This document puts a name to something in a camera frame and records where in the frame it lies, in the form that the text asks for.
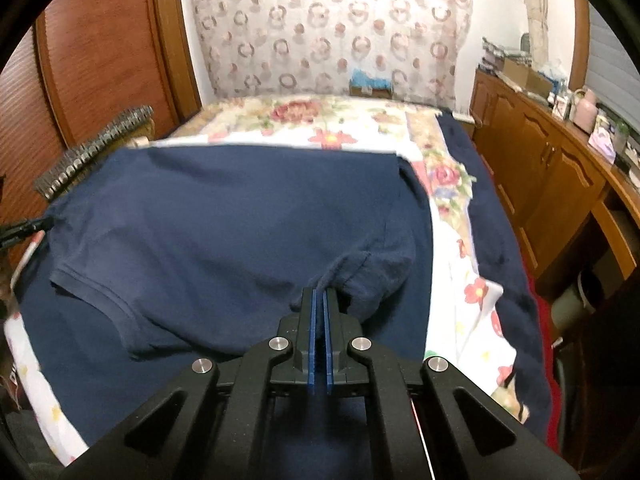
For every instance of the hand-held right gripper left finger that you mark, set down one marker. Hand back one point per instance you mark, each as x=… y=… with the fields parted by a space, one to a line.
x=313 y=340

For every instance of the open cardboard box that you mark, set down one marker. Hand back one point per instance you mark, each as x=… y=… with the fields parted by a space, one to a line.
x=520 y=72

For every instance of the cardboard box with blue bags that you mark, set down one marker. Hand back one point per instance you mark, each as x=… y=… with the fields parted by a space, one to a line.
x=370 y=91

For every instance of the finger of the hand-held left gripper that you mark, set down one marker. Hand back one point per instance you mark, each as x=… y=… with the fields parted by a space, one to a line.
x=25 y=228

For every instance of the wooden louvered wardrobe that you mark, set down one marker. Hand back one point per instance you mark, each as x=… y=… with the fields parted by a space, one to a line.
x=110 y=60

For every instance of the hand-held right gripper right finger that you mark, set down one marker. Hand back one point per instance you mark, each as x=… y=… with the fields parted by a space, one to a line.
x=328 y=340

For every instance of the grey window blind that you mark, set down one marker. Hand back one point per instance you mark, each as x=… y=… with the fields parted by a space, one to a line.
x=615 y=70

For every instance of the pink tissue pack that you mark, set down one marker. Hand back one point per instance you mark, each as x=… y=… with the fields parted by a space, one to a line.
x=602 y=142

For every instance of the navy printed t-shirt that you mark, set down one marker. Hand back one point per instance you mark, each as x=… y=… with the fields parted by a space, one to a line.
x=200 y=230

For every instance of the circle-patterned pillow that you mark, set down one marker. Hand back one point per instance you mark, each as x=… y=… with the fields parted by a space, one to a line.
x=95 y=150

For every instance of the navy bed sheet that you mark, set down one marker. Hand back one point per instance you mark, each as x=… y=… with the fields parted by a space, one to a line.
x=500 y=220

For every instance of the tied beige curtain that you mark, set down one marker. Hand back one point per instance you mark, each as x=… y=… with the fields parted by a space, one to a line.
x=535 y=10

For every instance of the wooden side cabinet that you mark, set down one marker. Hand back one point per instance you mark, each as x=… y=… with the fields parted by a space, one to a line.
x=540 y=160

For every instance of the white trash bin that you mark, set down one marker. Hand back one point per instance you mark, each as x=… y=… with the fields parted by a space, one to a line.
x=575 y=300

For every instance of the white strawberry flower sheet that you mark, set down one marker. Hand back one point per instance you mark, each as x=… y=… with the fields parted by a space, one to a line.
x=445 y=280

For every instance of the small grey fan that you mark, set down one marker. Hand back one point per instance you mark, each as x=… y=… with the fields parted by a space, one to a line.
x=525 y=41

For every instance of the pink thermos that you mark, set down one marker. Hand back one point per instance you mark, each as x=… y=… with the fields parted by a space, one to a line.
x=585 y=110

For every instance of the stack of folded cloths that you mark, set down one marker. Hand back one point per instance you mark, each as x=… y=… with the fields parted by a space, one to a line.
x=495 y=55

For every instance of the circle-patterned sheer curtain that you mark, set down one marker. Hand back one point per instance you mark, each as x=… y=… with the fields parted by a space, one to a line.
x=325 y=20

